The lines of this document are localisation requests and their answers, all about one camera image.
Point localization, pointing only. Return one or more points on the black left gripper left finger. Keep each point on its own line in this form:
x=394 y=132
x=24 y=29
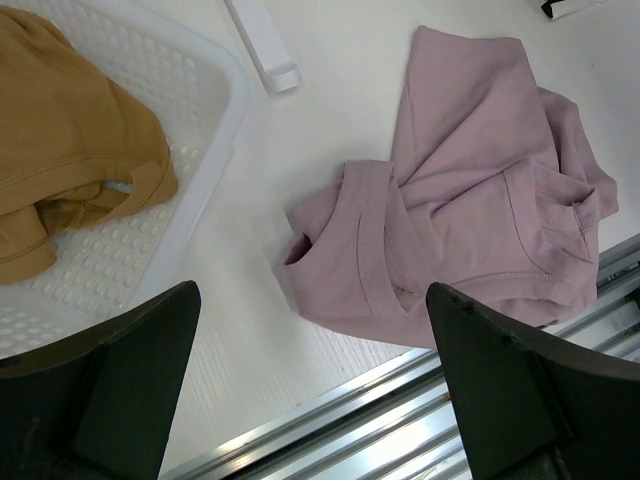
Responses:
x=100 y=404

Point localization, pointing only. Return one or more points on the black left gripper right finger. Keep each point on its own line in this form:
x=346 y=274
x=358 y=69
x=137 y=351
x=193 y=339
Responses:
x=530 y=405

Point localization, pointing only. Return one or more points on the pink tank top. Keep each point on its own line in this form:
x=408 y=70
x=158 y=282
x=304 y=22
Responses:
x=492 y=188

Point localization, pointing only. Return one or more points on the brown tank top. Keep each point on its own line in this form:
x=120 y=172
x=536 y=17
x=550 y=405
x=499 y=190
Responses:
x=77 y=150

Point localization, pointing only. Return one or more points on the black white striped tank top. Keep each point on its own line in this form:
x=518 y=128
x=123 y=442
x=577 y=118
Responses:
x=556 y=9

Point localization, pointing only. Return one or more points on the white plastic basket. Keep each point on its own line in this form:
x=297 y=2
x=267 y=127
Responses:
x=199 y=92

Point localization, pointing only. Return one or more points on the metal clothes rack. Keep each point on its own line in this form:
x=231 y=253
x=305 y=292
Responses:
x=276 y=68

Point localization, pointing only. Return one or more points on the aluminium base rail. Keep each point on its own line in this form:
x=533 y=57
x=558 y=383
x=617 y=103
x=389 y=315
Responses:
x=397 y=421

